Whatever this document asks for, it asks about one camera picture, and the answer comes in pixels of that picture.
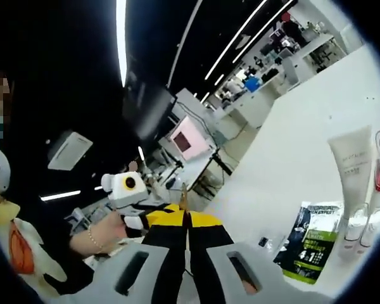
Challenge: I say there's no thin ceiling light strip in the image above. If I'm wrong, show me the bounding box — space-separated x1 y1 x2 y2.
205 0 269 80
232 0 296 64

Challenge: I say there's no small white skincare bottle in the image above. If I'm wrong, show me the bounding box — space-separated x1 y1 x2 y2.
359 207 380 257
337 202 371 261

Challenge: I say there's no person's left hand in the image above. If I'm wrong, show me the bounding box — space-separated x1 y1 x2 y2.
104 209 130 239

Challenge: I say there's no pink screen monitor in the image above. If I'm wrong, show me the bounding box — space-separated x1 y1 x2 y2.
165 115 217 163

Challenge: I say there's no gold skincare sachet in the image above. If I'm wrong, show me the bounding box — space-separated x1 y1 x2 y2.
178 182 189 222

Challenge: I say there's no desk with black legs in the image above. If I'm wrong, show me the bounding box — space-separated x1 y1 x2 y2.
163 151 234 203

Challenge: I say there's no wide ceiling light strip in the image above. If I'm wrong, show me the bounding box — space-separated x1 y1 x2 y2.
115 0 128 89

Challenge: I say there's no black green skincare sachet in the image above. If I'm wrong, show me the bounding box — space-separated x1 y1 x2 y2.
273 201 345 282

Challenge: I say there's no white office desk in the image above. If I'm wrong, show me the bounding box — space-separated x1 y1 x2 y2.
300 33 349 67

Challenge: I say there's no black wall screen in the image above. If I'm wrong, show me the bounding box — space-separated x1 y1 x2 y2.
122 81 179 142

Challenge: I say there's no blue bin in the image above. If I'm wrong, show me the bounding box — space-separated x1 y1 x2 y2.
244 77 263 93

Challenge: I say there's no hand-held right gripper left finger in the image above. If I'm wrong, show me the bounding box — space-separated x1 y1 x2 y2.
88 207 190 304

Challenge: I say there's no gold bead bracelet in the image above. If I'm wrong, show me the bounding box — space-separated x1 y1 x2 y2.
87 224 104 251

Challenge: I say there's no white ceiling unit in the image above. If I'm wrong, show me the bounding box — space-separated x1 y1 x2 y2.
46 129 94 172

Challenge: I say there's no white office counter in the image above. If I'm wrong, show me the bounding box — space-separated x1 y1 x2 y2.
223 90 275 129

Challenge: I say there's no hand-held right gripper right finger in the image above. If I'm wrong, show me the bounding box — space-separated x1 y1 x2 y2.
186 211 284 304

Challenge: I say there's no white skincare tube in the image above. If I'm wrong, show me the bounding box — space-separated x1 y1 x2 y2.
327 124 374 222

